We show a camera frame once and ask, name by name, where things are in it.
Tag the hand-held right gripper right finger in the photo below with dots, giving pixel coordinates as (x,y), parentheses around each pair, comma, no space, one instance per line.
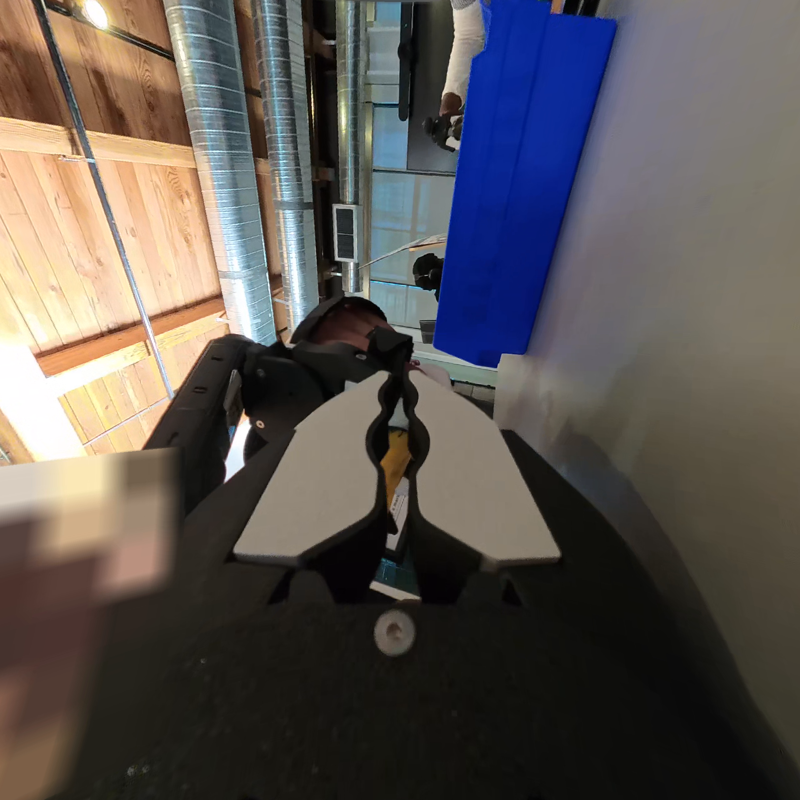
(475,494)

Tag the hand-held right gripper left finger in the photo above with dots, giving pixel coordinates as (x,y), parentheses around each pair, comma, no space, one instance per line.
(319,494)

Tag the yellow highlighter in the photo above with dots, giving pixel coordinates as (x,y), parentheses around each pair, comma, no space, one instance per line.
(395,462)

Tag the white vent grille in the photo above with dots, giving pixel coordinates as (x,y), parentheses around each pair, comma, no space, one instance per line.
(347,231)

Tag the thin metal ceiling pipe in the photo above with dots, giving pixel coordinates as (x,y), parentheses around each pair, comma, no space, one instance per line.
(109,206)

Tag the blue plastic bin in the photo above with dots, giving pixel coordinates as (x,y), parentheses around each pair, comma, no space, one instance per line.
(519,187)

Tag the ceiling lamp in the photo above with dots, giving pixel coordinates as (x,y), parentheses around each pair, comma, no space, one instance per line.
(95,12)

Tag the silver ventilation duct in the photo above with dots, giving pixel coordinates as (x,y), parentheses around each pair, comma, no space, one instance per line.
(219,156)
(350,94)
(284,125)

